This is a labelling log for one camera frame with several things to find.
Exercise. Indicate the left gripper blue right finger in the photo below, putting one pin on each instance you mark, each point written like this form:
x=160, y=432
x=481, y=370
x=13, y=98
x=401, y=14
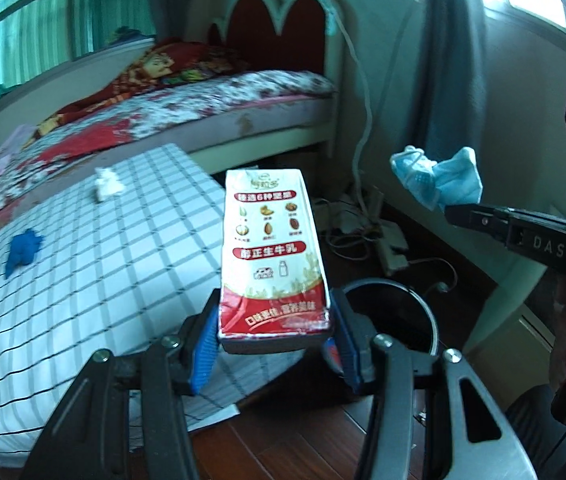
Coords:
x=346, y=339

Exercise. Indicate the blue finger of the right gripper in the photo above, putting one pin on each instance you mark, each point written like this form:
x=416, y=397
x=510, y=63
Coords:
x=491, y=220

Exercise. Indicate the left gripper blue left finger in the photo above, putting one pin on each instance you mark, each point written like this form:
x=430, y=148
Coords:
x=205, y=345

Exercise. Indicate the black trash bin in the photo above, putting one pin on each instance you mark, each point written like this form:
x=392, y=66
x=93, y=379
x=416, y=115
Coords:
x=395, y=310

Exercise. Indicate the red milk carton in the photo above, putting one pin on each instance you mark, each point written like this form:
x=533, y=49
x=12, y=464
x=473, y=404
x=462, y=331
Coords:
x=273, y=295

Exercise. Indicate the white tissue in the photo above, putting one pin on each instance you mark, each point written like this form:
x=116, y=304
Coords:
x=107, y=184

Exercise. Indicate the blue cloth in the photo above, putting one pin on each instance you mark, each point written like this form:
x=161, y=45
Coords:
x=23, y=249

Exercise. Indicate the white power strip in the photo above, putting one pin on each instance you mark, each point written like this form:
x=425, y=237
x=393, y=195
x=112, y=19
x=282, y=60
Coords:
x=391, y=247

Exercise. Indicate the white grid tablecloth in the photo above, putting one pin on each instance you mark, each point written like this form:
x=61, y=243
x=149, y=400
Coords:
x=116, y=275

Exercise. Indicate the blue grey curtain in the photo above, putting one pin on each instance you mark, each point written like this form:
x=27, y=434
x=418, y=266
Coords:
x=453, y=93

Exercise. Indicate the bed with floral sheet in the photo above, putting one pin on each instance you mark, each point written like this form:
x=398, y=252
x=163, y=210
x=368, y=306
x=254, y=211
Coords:
x=195, y=117

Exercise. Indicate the red patterned blanket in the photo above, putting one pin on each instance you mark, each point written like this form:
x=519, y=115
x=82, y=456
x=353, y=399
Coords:
x=168, y=64

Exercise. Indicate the red heart headboard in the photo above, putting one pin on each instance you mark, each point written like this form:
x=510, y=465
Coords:
x=279, y=35

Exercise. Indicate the window with green curtain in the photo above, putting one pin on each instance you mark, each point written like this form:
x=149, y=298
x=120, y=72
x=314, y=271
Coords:
x=37, y=36

